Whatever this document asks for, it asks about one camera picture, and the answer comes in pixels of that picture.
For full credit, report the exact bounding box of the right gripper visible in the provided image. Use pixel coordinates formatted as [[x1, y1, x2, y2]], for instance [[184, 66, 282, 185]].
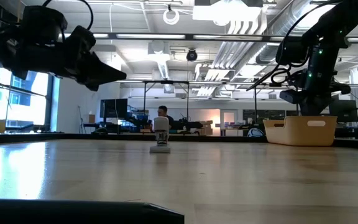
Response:
[[280, 70, 352, 116]]

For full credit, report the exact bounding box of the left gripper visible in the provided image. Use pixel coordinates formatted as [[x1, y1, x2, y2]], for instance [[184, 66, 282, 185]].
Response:
[[14, 6, 127, 91]]

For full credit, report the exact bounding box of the black monitor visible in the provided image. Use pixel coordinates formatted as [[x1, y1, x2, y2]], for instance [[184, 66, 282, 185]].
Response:
[[99, 98, 129, 119], [328, 99, 358, 123]]

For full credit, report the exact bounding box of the yellow plastic bin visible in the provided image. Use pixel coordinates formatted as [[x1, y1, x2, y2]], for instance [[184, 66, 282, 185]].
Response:
[[262, 115, 338, 147]]

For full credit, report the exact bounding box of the long ceiling light bar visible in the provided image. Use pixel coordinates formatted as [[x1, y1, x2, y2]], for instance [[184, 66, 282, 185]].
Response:
[[91, 32, 358, 44]]

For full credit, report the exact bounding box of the window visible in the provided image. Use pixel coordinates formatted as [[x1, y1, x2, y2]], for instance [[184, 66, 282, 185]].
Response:
[[0, 57, 54, 134]]

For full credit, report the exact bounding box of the person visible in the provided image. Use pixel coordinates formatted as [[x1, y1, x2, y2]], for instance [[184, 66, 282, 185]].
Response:
[[157, 105, 175, 130]]

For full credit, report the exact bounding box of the brown cardboard box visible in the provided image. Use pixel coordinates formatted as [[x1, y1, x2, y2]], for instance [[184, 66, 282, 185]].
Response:
[[198, 119, 214, 136]]

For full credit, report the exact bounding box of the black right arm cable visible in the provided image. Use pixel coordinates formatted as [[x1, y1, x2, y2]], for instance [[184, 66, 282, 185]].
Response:
[[246, 1, 338, 91]]

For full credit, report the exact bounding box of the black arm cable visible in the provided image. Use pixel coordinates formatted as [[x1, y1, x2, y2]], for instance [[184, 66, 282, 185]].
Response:
[[246, 1, 338, 91], [42, 0, 94, 32]]

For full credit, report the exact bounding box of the black metal rig frame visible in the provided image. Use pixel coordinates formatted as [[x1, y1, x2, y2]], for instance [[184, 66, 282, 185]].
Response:
[[252, 82, 300, 118], [141, 80, 191, 122]]

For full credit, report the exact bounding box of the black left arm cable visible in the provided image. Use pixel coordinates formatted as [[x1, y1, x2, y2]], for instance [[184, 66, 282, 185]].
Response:
[[42, 0, 94, 32]]

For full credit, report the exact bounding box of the black table frame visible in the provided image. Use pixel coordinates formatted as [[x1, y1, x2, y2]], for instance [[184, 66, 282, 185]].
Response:
[[0, 132, 358, 151]]

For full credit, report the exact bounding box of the white cable coil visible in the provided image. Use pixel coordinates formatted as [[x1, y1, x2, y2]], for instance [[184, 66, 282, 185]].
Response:
[[162, 4, 180, 26]]

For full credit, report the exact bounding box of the silver ventilation duct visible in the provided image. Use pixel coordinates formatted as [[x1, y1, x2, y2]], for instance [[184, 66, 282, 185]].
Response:
[[255, 0, 334, 65]]

